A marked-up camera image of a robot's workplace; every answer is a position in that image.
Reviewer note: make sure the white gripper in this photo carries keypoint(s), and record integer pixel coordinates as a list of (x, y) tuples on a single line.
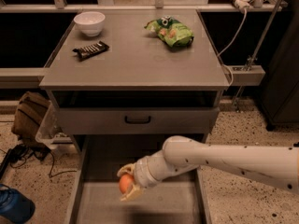
[(142, 173)]

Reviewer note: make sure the orange fruit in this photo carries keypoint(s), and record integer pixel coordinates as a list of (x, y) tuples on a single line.
[(126, 182)]

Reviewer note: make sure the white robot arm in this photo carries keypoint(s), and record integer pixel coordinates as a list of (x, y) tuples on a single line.
[(277, 167)]

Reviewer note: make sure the open grey middle drawer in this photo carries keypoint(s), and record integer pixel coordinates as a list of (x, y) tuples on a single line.
[(96, 198)]

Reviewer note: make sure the grey top drawer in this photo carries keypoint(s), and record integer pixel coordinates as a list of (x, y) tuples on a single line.
[(111, 120)]

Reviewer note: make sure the grey drawer cabinet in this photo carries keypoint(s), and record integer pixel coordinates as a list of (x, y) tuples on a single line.
[(138, 70)]

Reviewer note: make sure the clear plastic bin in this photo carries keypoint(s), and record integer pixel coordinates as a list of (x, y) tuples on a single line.
[(50, 133)]

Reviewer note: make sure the blue water jug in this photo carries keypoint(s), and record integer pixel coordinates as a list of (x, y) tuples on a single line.
[(14, 206)]

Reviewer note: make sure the brown fabric bag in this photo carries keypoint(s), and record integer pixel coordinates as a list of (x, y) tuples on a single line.
[(29, 114)]

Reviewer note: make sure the dark chocolate bar wrapper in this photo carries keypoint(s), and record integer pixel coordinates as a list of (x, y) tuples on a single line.
[(91, 50)]

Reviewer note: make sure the green chip bag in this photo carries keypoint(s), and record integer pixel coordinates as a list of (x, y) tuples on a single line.
[(171, 31)]

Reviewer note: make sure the white ceramic bowl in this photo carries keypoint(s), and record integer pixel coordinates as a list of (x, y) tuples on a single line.
[(90, 23)]

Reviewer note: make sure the metal stand pole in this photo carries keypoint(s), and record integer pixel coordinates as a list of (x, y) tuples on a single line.
[(246, 68)]

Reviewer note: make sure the black drawer handle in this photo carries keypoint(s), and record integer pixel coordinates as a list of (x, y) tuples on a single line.
[(146, 120)]

